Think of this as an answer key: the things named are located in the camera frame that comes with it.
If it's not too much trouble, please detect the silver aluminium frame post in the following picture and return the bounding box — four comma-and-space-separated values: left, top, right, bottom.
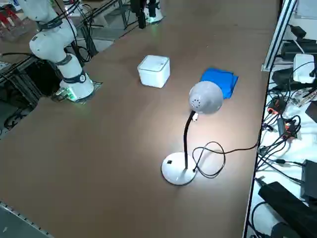
261, 0, 298, 72

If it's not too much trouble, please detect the clear plastic storage box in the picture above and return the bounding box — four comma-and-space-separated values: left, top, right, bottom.
0, 9, 28, 41

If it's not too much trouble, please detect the black lamp power cable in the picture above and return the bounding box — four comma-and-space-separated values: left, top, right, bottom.
192, 123, 263, 179

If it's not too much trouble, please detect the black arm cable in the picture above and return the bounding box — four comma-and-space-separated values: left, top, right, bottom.
37, 0, 100, 65

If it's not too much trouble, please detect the red black electronic device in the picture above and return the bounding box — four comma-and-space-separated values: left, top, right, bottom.
268, 97, 285, 115
281, 118, 299, 138

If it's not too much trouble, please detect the black long case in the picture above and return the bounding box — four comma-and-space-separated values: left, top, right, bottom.
258, 181, 317, 233

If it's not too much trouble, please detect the blue folded cloth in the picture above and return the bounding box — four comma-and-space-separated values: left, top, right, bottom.
199, 67, 240, 100

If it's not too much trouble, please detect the dark brown box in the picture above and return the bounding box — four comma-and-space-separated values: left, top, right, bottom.
305, 100, 317, 122

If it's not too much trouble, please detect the white cube appliance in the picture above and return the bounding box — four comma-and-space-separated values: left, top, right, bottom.
137, 55, 170, 88

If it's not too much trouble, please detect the black electronics box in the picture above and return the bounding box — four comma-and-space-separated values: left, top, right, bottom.
300, 159, 317, 202

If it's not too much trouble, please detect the white desk lamp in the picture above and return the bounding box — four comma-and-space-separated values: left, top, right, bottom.
160, 81, 224, 186

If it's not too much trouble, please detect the grey aluminium rail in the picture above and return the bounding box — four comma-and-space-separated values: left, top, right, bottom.
0, 200, 55, 238

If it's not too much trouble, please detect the black power adapter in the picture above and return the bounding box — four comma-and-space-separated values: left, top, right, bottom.
279, 38, 317, 60

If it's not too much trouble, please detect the white power adapter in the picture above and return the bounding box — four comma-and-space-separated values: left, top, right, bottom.
293, 53, 317, 84

